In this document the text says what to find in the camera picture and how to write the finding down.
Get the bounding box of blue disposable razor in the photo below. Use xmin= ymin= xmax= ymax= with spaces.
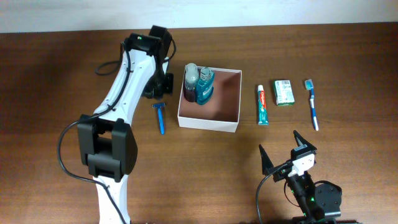
xmin=152 ymin=103 xmax=165 ymax=134

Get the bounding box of teal Listerine mouthwash bottle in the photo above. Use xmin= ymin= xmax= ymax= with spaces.
xmin=196 ymin=67 xmax=215 ymax=105

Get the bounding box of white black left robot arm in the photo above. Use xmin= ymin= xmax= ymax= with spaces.
xmin=77 ymin=26 xmax=175 ymax=223

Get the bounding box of pink cardboard box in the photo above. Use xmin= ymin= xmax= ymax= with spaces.
xmin=177 ymin=68 xmax=243 ymax=133

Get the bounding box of Colgate toothpaste tube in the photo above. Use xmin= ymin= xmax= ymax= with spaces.
xmin=257 ymin=85 xmax=269 ymax=126

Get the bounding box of blue white toothbrush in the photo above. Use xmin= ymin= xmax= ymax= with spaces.
xmin=305 ymin=79 xmax=319 ymax=131

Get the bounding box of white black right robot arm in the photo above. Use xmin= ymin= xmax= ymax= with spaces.
xmin=256 ymin=131 xmax=342 ymax=223

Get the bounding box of green white Dettol soap box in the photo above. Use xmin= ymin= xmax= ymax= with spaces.
xmin=274 ymin=80 xmax=295 ymax=106

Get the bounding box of clear purple soap dispenser bottle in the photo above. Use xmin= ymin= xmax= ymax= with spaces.
xmin=184 ymin=63 xmax=199 ymax=102

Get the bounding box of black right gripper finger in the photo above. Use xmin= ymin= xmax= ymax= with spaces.
xmin=293 ymin=130 xmax=316 ymax=150
xmin=259 ymin=144 xmax=274 ymax=175

